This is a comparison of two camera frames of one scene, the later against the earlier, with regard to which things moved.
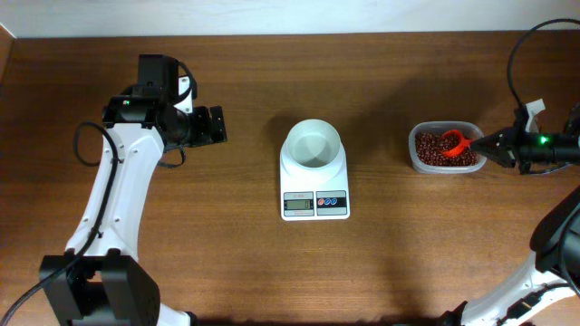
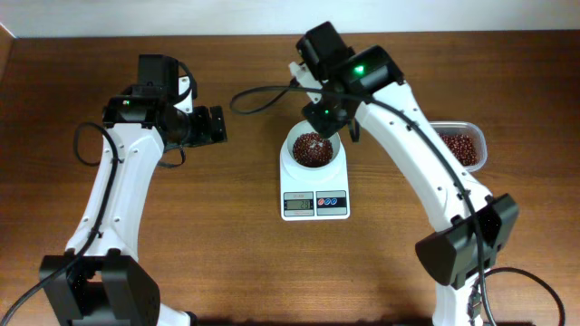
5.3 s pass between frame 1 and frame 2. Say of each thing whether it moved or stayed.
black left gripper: stayed
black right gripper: moved
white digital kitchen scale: stayed
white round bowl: stayed
